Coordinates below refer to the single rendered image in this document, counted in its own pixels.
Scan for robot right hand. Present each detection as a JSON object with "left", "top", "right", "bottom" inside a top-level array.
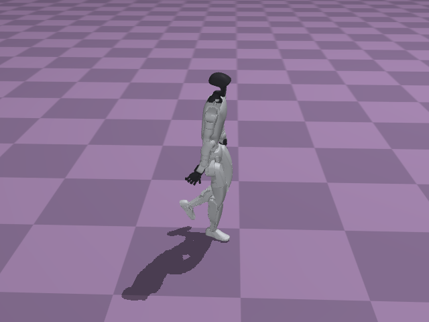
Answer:
[{"left": 185, "top": 165, "right": 205, "bottom": 185}]

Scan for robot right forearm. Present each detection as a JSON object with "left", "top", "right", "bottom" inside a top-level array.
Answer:
[{"left": 196, "top": 141, "right": 212, "bottom": 174}]

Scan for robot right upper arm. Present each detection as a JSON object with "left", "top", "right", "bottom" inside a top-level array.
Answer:
[{"left": 202, "top": 107, "right": 218, "bottom": 149}]

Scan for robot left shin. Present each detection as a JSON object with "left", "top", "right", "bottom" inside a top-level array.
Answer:
[{"left": 188, "top": 185, "right": 229, "bottom": 209}]

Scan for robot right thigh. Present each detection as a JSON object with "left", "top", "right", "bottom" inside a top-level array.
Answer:
[{"left": 205, "top": 158, "right": 227, "bottom": 207}]

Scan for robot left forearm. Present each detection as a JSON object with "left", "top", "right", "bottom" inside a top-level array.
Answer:
[{"left": 219, "top": 125, "right": 227, "bottom": 144}]

